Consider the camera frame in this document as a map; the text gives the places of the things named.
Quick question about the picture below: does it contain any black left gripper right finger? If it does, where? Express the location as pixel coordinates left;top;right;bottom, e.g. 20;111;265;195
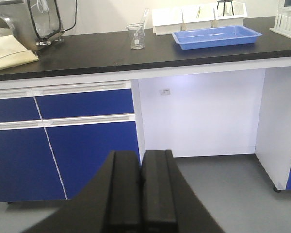
141;150;224;233

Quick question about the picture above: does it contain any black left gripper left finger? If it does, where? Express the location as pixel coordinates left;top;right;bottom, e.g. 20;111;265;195
25;150;142;233

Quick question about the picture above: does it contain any clear glass test tube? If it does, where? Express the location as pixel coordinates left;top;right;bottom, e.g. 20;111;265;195
131;8;149;50

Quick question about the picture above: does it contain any white test tube rack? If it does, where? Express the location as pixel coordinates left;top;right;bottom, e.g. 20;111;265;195
269;6;291;39

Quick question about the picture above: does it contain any blue white lab cabinet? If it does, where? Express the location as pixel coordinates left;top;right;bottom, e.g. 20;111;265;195
0;60;291;202

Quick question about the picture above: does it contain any glass beaker on counter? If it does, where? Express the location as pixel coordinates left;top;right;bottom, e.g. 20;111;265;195
126;23;145;50

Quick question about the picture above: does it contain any blue plastic tray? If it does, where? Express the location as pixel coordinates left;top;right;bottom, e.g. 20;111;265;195
172;25;262;50

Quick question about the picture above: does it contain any left white storage bin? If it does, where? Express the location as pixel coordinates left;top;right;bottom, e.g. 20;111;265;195
152;7;183;35

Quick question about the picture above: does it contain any white storage bin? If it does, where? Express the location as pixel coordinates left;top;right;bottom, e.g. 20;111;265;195
152;7;183;35
212;0;247;27
181;3;215;31

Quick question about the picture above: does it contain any cream cloth bag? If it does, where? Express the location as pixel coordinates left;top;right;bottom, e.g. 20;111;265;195
0;28;39;70

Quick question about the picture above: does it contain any middle white storage bin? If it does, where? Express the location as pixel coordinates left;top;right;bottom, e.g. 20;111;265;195
181;3;215;31

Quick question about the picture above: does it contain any stainless steel appliance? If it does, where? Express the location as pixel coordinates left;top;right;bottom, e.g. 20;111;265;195
0;0;64;51

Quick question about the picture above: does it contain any right white storage bin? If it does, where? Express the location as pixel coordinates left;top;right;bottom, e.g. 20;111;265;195
212;0;247;27

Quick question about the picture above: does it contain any black power cable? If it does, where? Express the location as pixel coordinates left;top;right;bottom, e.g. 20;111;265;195
62;0;78;33

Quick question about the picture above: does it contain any black wire tripod stand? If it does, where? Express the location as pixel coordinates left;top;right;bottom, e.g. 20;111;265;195
217;0;234;17

